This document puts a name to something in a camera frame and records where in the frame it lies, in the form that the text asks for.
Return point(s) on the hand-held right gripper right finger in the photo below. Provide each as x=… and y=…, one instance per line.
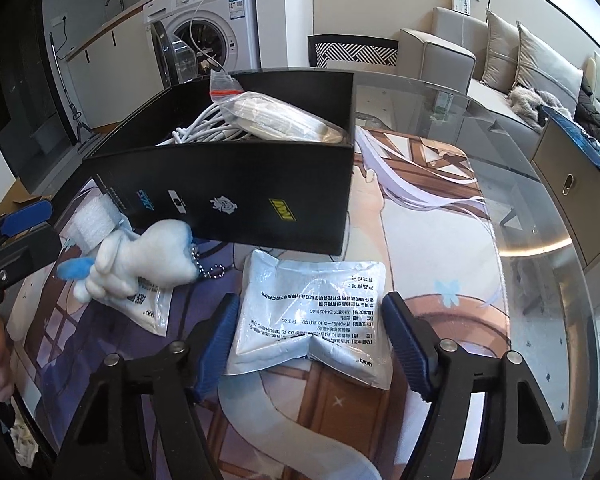
x=405, y=345

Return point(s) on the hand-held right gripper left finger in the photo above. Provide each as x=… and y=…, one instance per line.
x=215, y=355

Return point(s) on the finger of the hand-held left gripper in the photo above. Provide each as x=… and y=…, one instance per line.
x=27, y=216
x=25, y=255

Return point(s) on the white foam wrap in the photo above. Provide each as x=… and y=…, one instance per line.
x=92, y=222

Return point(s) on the white printed packet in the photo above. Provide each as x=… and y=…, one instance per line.
x=305, y=305
x=152, y=310

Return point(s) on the white and blue plush toy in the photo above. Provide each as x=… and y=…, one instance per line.
x=150, y=260

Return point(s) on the black cardboard box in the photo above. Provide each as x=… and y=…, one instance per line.
x=260, y=185

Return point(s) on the red-edged zip bag with packet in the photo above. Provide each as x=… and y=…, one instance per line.
x=280, y=115

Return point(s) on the person's left hand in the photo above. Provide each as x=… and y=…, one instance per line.
x=1, y=365

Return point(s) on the brown cardboard box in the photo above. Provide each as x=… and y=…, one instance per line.
x=30, y=199

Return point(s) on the grey mop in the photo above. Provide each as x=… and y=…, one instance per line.
x=86, y=135

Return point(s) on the printed table mat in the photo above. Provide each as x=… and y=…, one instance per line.
x=430, y=240

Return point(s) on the white kitchen counter cabinet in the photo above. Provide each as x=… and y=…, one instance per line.
x=115, y=70

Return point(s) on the wooden side cabinet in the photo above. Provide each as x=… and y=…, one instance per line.
x=570, y=210

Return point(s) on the kitchen faucet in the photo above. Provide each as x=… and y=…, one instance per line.
x=112, y=0

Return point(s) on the grey furry cloth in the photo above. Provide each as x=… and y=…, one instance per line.
x=530, y=102

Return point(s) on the blue printed tray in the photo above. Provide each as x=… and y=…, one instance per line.
x=580, y=130

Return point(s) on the white washing machine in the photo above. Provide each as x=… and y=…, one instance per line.
x=235, y=20

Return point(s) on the grey sofa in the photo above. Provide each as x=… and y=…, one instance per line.
x=445, y=55

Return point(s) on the black coat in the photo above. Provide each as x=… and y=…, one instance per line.
x=592, y=115

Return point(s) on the black and white patterned chair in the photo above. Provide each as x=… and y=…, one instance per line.
x=350, y=52

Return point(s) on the grey cushion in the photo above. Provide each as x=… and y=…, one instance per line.
x=545, y=65
x=500, y=50

